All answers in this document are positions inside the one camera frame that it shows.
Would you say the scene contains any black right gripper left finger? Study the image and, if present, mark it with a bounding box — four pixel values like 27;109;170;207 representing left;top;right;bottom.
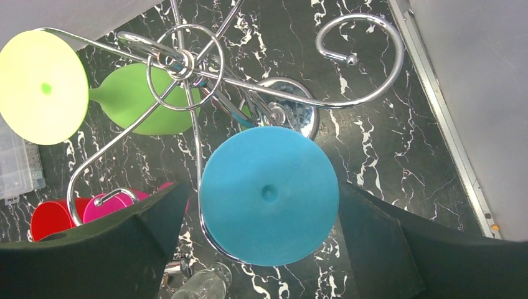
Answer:
1;184;191;298

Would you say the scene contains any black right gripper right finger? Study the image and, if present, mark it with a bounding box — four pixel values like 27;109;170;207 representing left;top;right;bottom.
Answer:
339;183;527;298

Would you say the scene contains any pink wine glass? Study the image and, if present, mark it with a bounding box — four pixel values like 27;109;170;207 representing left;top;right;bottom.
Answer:
82;182;174;224

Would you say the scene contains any red wine glass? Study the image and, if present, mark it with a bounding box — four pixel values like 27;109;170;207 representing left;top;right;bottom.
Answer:
30;199;76;242

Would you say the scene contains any clear wine glass silver rack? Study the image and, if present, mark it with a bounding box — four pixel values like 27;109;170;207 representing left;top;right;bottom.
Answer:
171;262;232;299

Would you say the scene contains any blue wine glass silver rack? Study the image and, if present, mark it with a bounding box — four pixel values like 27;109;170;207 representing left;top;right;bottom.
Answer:
199;126;339;267

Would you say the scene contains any green wine glass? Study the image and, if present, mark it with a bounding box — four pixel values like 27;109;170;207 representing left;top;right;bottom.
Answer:
0;29;203;146

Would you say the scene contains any clear plastic screw box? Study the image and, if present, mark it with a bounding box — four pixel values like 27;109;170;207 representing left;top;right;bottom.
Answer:
1;119;45;206

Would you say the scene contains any silver wire glass rack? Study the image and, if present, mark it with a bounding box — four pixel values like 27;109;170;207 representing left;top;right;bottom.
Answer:
39;0;406;265

